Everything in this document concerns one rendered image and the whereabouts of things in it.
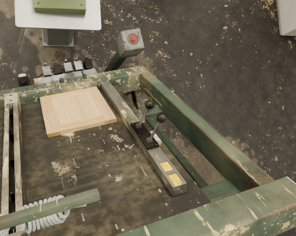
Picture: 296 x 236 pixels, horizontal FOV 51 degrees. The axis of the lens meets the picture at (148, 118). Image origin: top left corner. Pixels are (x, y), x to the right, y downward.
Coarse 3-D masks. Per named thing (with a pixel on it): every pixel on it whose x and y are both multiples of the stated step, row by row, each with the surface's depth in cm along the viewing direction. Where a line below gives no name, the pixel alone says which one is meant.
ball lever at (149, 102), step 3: (147, 102) 124; (150, 102) 124; (147, 105) 123; (150, 105) 123; (153, 105) 124; (147, 108) 124; (150, 108) 124; (144, 114) 126; (144, 117) 127; (141, 120) 127; (138, 123) 128; (138, 126) 127; (141, 126) 127
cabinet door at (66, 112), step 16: (48, 96) 165; (64, 96) 164; (80, 96) 164; (96, 96) 162; (48, 112) 149; (64, 112) 149; (80, 112) 148; (96, 112) 148; (112, 112) 146; (48, 128) 136; (64, 128) 135; (80, 128) 137
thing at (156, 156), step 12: (108, 84) 171; (108, 96) 162; (120, 96) 156; (120, 108) 145; (132, 120) 135; (132, 132) 130; (156, 156) 111; (156, 168) 109; (168, 180) 100; (180, 192) 99
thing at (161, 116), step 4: (156, 116) 115; (160, 116) 114; (164, 116) 114; (160, 120) 114; (164, 120) 114; (156, 124) 116; (156, 128) 116; (152, 136) 117; (148, 140) 117; (152, 140) 117
